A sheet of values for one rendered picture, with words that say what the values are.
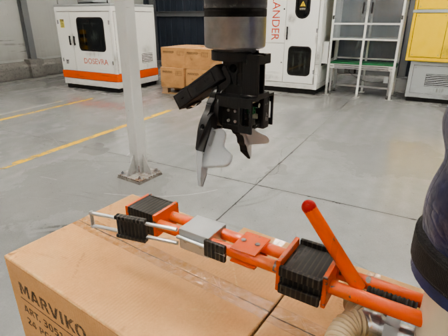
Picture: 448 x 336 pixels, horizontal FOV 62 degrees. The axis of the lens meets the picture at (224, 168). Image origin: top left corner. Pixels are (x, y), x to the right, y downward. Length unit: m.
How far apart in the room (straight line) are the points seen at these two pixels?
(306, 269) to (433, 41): 7.18
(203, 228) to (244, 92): 0.29
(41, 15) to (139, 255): 10.70
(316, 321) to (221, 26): 0.54
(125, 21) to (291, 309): 2.97
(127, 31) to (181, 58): 4.19
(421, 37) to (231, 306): 7.17
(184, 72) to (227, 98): 6.96
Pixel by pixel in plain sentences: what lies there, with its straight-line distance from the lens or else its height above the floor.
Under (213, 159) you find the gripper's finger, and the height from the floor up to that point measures 1.27.
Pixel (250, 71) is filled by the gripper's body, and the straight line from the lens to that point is 0.55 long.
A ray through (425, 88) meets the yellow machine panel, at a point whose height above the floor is 0.25.
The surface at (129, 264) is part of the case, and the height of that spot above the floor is 0.94.
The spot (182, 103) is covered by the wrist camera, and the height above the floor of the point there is 1.33.
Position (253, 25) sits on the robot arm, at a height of 1.45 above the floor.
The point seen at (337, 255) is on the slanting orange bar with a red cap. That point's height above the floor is 1.13.
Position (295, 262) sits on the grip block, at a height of 1.09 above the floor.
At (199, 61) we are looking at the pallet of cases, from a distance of 7.30.
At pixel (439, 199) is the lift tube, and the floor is 1.27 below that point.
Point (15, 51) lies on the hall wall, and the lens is 10.94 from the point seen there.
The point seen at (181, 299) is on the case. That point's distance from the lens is 0.78.
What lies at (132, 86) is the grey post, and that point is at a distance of 3.48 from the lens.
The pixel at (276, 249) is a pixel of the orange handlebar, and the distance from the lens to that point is 0.67.
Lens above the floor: 1.46
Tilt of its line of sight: 22 degrees down
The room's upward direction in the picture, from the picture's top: straight up
